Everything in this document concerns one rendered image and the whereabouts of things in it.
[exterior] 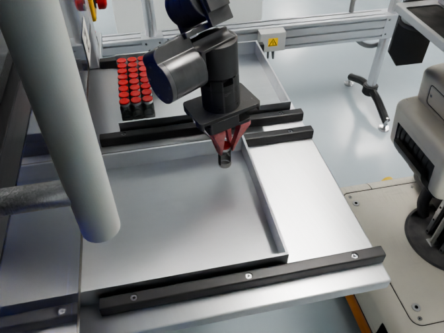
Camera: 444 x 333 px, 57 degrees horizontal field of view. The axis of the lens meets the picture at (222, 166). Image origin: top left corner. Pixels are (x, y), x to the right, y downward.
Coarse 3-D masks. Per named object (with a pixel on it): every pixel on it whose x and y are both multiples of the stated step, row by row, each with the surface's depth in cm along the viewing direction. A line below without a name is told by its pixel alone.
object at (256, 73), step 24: (240, 48) 101; (240, 72) 96; (264, 72) 96; (192, 96) 89; (264, 96) 89; (288, 96) 84; (120, 120) 83; (144, 120) 78; (168, 120) 80; (192, 120) 81
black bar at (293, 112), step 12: (300, 108) 83; (252, 120) 81; (264, 120) 82; (276, 120) 82; (288, 120) 83; (120, 132) 78; (132, 132) 78; (144, 132) 78; (156, 132) 78; (168, 132) 79; (180, 132) 79; (192, 132) 80; (108, 144) 78; (120, 144) 78
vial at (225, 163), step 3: (225, 150) 68; (228, 150) 68; (225, 153) 68; (228, 153) 69; (222, 156) 69; (225, 156) 69; (228, 156) 69; (222, 159) 69; (225, 159) 69; (228, 159) 69; (222, 162) 70; (225, 162) 70; (228, 162) 70; (219, 165) 71; (222, 165) 70; (225, 165) 70; (228, 165) 70
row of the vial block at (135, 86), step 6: (132, 60) 91; (132, 66) 90; (132, 72) 88; (138, 72) 91; (132, 78) 86; (138, 78) 87; (132, 84) 85; (138, 84) 86; (132, 90) 83; (138, 90) 84; (132, 96) 82; (138, 96) 82; (132, 102) 80; (138, 102) 80; (132, 108) 81; (138, 108) 81; (138, 114) 82
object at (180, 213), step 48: (192, 144) 74; (240, 144) 76; (144, 192) 69; (192, 192) 69; (240, 192) 69; (144, 240) 62; (192, 240) 62; (240, 240) 62; (96, 288) 53; (144, 288) 55
